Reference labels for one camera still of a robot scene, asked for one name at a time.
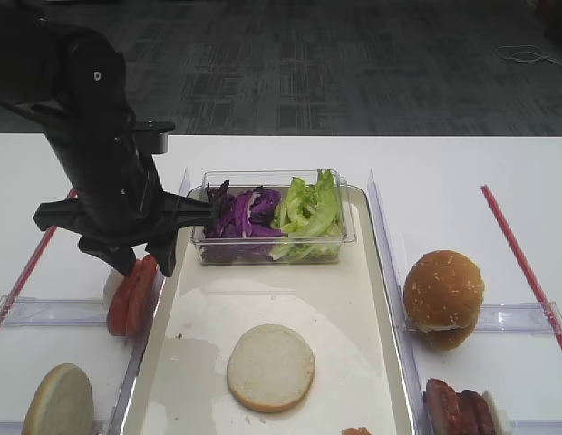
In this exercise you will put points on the red right plastic strip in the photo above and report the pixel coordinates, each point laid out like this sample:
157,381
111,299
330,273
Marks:
526,272

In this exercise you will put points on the red left plastic strip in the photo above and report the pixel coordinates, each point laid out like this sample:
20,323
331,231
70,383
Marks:
29,267

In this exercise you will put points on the clear right upper rail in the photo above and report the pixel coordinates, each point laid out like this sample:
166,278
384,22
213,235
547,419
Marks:
525,318

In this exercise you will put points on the clear plastic salad box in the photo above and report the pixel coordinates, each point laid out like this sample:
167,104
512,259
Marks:
245,251

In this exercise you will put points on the clear right long divider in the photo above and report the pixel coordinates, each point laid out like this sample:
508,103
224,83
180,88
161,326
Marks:
420,421

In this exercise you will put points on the purple cabbage shreds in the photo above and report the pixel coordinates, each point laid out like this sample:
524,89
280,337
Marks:
248,214

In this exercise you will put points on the standing bun slice left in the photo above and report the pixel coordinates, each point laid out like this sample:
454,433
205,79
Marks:
62,403

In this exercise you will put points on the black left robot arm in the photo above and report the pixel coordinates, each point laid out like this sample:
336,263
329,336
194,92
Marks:
71,81

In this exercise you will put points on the meat patties stack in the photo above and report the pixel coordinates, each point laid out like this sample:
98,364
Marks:
456,413

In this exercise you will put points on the bun piece under top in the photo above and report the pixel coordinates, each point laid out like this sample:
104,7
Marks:
448,339

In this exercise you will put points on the orange food scrap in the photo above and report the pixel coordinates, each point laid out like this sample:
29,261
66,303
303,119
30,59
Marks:
355,431

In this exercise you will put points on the red plastic strip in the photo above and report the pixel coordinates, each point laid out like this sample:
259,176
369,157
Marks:
526,272
29,267

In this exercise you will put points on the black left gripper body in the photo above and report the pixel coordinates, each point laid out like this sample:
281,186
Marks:
120,203

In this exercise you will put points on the remaining tomato slices stack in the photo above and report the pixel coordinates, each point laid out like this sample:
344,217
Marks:
129,306

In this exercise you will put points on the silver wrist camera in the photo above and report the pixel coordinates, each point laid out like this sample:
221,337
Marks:
151,137

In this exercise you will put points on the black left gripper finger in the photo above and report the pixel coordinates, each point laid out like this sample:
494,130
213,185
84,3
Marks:
120,258
163,249

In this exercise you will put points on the bun bottom on tray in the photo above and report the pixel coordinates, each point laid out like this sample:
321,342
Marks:
271,369

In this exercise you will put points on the sesame burger bun top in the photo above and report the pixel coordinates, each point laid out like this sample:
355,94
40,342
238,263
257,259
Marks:
443,291

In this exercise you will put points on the white metal tray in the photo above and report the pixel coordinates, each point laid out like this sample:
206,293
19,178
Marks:
340,309

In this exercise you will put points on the green lettuce leaves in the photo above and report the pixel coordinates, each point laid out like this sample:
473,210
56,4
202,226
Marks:
309,211

